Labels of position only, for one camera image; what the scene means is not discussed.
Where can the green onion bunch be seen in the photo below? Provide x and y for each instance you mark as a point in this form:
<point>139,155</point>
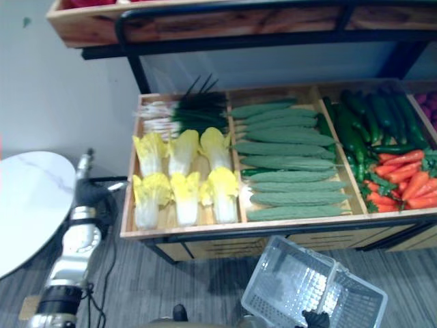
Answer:
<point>194,112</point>

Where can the black metal stand frame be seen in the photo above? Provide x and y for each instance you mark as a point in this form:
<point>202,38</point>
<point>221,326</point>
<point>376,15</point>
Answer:
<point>239,46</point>

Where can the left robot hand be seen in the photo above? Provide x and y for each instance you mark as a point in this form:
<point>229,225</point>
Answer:
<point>90,196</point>

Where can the purple vegetable pile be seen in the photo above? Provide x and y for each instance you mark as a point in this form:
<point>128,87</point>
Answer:
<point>430,106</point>

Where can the tan cardboard piece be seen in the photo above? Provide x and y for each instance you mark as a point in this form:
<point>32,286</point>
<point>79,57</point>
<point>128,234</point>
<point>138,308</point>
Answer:
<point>29,306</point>

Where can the yellow napa cabbage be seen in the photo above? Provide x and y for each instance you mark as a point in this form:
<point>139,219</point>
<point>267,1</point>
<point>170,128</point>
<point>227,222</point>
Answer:
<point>186,200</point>
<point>150,200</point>
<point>182,152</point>
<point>150,155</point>
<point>216,148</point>
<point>222,196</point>

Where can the round white marble table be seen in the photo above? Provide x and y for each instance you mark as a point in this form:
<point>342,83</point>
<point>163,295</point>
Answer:
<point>30,205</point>

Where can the orange carrot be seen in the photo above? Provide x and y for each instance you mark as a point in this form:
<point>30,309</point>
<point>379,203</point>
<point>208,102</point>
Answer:
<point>385,207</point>
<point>414,186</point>
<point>423,202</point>
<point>404,158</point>
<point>427,189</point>
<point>391,168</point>
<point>379,198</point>
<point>372,186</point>
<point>403,175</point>

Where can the wooden produce bin with dividers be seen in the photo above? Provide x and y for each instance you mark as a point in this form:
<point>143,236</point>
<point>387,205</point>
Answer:
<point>205,230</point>

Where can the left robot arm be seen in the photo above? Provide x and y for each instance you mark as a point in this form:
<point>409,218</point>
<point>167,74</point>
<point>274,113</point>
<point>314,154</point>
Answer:
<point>78,242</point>

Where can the wooden shelf bin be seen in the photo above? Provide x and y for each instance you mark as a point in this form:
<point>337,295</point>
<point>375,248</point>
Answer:
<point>205,25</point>

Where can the red produce pile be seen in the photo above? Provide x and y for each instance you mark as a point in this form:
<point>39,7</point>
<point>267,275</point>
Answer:
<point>73,2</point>

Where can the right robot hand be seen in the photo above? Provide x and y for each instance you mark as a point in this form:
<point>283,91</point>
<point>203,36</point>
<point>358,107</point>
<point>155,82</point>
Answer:
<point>315,319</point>

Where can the clear plastic shopping basket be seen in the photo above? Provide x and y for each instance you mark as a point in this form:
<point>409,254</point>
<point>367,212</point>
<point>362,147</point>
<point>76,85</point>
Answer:
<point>290,283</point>

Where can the white vegetable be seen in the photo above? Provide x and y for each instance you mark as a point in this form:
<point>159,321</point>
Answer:
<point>246,198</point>

